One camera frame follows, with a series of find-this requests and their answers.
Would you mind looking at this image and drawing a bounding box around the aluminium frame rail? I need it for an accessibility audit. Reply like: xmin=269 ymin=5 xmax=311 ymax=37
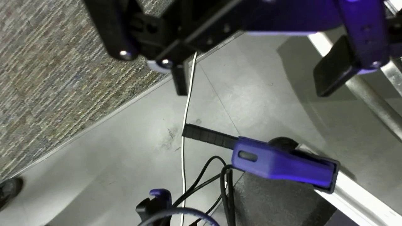
xmin=307 ymin=31 xmax=402 ymax=141
xmin=297 ymin=143 xmax=402 ymax=226

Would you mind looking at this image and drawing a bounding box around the dark textured mat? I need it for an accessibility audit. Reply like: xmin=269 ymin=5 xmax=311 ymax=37
xmin=231 ymin=170 xmax=337 ymax=226

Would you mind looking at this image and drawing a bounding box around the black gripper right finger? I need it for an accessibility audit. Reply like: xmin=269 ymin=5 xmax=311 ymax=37
xmin=313 ymin=0 xmax=393 ymax=98

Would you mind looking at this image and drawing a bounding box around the grey robot stand platform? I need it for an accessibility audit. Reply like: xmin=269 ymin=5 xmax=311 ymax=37
xmin=8 ymin=28 xmax=402 ymax=226

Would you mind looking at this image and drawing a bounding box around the dark bar clamp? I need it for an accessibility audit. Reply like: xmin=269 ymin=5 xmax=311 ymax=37
xmin=182 ymin=121 xmax=342 ymax=194

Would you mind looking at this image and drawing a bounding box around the thin black cable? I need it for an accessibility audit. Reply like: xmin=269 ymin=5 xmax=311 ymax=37
xmin=171 ymin=154 xmax=230 ymax=209
xmin=220 ymin=164 xmax=238 ymax=226

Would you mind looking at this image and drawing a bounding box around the black shoe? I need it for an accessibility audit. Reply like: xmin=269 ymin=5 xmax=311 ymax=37
xmin=0 ymin=175 xmax=25 ymax=211

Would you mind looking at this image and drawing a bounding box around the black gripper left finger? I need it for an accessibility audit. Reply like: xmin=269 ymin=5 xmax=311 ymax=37
xmin=84 ymin=0 xmax=219 ymax=98

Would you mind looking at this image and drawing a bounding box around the thin white cable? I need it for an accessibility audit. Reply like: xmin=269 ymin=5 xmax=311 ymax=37
xmin=179 ymin=50 xmax=200 ymax=226

